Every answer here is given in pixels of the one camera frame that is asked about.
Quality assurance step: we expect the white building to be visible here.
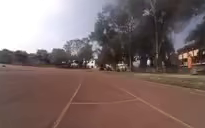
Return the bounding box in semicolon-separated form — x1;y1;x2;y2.
84;59;98;70

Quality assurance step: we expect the distant row of trees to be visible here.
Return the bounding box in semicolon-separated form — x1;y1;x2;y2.
0;37;94;67

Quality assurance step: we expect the parked vehicle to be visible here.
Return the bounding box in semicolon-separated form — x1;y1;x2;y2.
115;62;129;73
99;63;115;72

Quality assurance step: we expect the row of tall trees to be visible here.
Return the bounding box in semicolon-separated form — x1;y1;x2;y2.
89;0;205;72

